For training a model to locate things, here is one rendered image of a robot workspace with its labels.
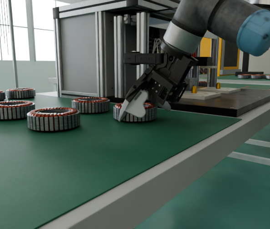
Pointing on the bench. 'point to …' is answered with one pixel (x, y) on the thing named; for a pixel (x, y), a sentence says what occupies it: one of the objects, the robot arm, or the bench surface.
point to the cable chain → (153, 32)
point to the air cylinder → (191, 82)
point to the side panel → (80, 56)
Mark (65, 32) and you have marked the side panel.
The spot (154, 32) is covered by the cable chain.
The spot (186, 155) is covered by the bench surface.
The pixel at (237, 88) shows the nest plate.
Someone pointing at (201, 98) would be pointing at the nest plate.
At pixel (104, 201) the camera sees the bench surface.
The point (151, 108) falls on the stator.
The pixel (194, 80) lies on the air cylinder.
